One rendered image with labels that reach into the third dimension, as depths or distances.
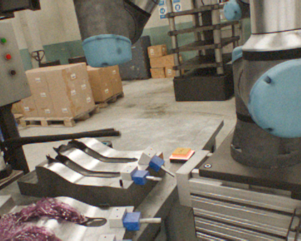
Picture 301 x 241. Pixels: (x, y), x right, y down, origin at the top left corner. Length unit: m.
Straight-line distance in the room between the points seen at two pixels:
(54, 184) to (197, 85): 4.20
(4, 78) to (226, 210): 1.29
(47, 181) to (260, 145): 0.76
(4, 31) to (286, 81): 1.48
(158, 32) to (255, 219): 7.71
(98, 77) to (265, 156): 5.16
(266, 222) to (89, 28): 0.51
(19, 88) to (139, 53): 6.46
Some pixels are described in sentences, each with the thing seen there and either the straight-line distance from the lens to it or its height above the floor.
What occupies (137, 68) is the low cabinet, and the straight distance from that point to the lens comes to 8.12.
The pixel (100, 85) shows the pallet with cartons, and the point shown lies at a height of 0.44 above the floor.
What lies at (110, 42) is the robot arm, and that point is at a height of 1.32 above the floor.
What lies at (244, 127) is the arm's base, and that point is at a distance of 0.62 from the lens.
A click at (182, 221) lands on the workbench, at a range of 1.33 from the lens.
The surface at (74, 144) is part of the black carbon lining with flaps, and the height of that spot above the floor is 0.95.
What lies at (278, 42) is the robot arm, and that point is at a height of 1.28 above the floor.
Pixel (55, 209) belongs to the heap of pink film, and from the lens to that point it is 0.87.
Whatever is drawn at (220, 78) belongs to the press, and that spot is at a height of 0.37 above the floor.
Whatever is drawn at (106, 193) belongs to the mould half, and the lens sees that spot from 0.96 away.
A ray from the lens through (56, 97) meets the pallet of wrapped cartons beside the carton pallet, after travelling 5.10.
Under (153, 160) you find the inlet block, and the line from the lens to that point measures 1.02.
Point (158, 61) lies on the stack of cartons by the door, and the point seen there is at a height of 0.45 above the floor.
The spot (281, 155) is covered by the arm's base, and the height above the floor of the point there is 1.06.
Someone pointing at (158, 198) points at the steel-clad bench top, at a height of 0.80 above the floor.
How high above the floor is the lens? 1.33
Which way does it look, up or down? 17 degrees down
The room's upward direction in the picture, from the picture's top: 10 degrees counter-clockwise
